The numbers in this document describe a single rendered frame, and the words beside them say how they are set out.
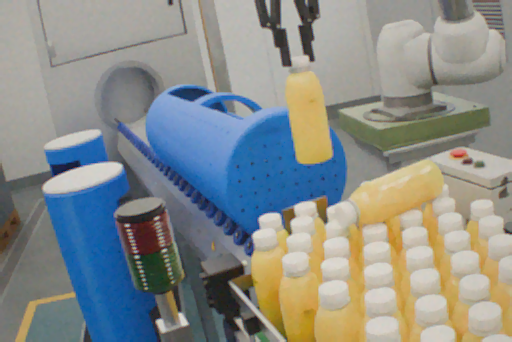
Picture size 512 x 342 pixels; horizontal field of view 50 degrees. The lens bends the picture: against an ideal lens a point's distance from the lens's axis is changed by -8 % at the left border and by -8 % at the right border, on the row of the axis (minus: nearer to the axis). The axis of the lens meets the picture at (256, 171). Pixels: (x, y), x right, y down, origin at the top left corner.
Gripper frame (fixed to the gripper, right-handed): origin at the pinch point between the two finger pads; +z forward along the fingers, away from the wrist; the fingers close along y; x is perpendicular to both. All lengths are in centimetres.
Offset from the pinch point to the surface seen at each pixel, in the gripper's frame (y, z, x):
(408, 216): -4.9, 28.3, 22.1
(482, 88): -162, 48, -134
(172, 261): 34, 19, 33
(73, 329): 68, 134, -197
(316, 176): -5.6, 28.9, -13.6
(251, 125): 6.4, 14.8, -13.7
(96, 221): 40, 44, -79
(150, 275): 38, 20, 33
